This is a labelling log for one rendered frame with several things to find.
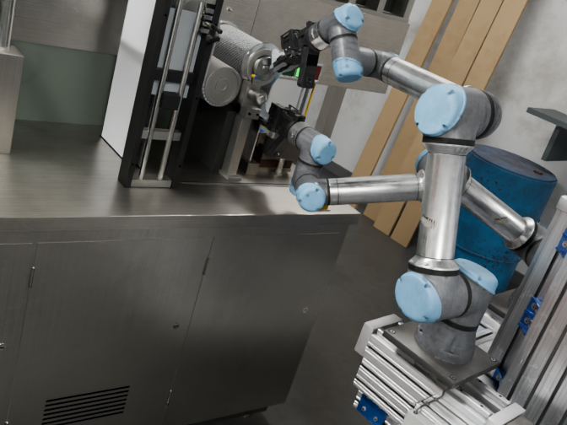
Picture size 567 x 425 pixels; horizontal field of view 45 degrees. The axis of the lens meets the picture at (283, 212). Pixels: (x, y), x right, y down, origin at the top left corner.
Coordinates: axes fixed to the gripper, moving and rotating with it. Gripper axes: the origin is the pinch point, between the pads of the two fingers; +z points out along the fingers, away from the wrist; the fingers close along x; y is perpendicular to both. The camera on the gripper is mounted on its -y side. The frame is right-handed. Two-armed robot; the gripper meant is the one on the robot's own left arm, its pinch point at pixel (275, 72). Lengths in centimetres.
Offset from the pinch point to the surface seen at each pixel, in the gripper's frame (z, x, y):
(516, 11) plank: 54, -239, 91
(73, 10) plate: 28, 49, 24
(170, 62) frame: -6.0, 39.4, -4.9
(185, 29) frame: -10.0, 36.2, 3.1
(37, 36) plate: 34, 58, 17
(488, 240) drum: 84, -211, -43
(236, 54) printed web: 7.0, 8.3, 7.3
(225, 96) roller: 10.3, 11.9, -5.3
